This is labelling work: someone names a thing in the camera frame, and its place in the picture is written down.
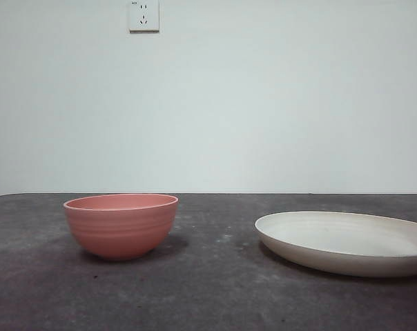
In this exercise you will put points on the red ribbed bowl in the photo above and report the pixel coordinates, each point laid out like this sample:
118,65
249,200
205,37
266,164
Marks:
122,231

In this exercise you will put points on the white wall socket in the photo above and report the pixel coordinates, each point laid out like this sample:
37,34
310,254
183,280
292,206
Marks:
144,17

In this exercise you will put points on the white round plate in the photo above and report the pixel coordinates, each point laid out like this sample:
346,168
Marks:
339,238

